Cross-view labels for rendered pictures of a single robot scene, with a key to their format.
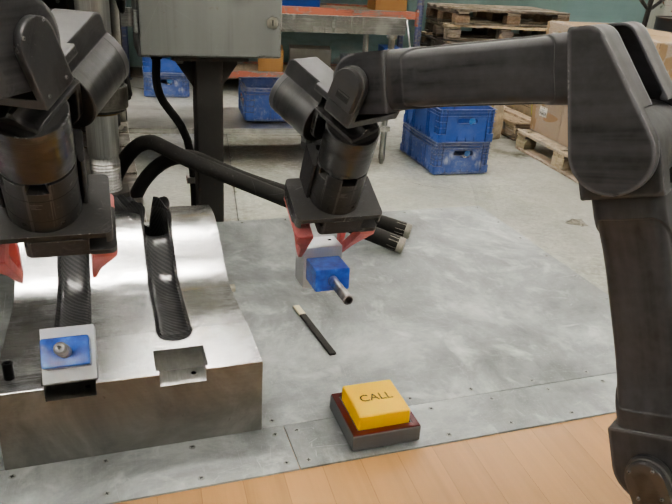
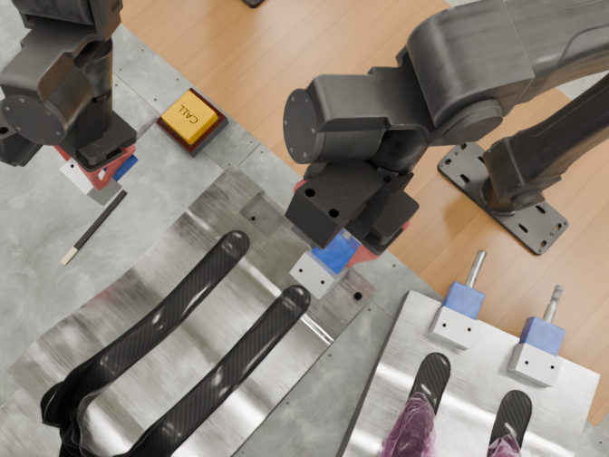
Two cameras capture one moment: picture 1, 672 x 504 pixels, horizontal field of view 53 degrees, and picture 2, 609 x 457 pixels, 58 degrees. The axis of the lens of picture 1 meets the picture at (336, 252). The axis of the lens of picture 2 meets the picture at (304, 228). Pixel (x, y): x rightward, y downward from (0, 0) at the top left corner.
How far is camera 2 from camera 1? 79 cm
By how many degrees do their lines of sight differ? 72
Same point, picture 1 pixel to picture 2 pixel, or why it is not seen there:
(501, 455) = (178, 47)
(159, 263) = (140, 343)
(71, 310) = (246, 360)
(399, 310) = (20, 179)
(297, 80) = (53, 86)
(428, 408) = (156, 101)
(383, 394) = (182, 111)
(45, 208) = not seen: hidden behind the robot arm
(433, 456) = (203, 81)
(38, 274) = (228, 423)
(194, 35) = not seen: outside the picture
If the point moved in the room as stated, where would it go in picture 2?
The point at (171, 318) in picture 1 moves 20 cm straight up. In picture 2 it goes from (209, 272) to (169, 234)
